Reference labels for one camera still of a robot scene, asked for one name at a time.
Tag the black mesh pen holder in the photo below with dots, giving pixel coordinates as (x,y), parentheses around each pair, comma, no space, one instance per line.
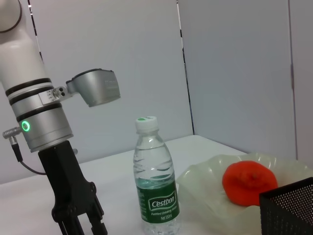
(288,210)

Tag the pale green glass fruit plate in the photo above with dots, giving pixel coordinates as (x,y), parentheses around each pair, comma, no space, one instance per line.
(203,181)

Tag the left wrist camera mount bracket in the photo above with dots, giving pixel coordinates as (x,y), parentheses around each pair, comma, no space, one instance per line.
(55,94)

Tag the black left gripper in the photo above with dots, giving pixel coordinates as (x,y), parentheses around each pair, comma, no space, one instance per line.
(68,186)

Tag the clear water bottle green label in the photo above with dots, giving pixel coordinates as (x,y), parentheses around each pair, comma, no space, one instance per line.
(156,171)

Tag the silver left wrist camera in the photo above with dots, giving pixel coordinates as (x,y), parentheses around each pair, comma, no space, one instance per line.
(97,88)

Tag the red round fruit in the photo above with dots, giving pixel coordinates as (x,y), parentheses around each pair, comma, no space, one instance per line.
(247,182)

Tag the left gripper silver connector plug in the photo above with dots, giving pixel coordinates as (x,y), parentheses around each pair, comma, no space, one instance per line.
(11,134)

